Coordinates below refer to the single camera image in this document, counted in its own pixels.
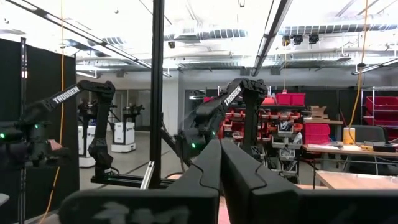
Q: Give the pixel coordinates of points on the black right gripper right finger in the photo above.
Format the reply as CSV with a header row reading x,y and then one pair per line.
x,y
280,205

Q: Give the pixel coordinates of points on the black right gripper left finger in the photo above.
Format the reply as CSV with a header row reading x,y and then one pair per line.
x,y
174,205

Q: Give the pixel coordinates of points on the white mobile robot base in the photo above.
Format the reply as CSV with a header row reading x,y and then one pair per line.
x,y
123,137

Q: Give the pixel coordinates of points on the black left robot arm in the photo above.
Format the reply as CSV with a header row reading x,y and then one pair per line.
x,y
231,95

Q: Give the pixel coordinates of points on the light wooden table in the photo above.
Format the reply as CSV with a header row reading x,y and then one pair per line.
x,y
351,180

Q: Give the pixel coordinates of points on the red bin stack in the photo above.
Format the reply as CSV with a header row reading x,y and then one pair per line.
x,y
316,133

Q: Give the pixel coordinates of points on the bin rack with red bins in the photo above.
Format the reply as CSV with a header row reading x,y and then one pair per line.
x,y
280,124

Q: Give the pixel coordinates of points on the long wooden work table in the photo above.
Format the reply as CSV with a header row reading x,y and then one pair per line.
x,y
342,150

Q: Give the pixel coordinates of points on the yellow canister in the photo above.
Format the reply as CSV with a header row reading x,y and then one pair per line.
x,y
349,137

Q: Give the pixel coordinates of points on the brown cardboard box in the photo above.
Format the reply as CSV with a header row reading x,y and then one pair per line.
x,y
317,112

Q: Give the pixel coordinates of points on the red storage bin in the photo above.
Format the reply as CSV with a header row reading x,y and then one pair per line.
x,y
298,99
283,99

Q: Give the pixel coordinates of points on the black office chair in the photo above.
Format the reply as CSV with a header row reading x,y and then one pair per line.
x,y
370,133

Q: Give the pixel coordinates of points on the black device box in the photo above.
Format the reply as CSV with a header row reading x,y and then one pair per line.
x,y
384,147

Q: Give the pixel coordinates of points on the person's hand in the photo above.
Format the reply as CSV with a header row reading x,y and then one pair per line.
x,y
55,145

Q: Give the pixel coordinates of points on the ceiling light bar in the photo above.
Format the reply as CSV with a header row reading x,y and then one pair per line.
x,y
376,66
93,40
270,31

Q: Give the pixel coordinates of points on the black partition panel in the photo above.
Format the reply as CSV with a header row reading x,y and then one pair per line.
x,y
43,77

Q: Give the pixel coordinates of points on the black stand pole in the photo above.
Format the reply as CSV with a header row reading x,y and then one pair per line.
x,y
23,93

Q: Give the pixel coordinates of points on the silver frame bracket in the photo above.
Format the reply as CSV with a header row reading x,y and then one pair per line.
x,y
147,175

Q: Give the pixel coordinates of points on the black aluminium table frame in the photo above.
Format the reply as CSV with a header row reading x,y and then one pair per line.
x,y
157,93

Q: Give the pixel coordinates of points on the silver ventilation duct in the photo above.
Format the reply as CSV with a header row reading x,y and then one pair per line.
x,y
326,29
217,33

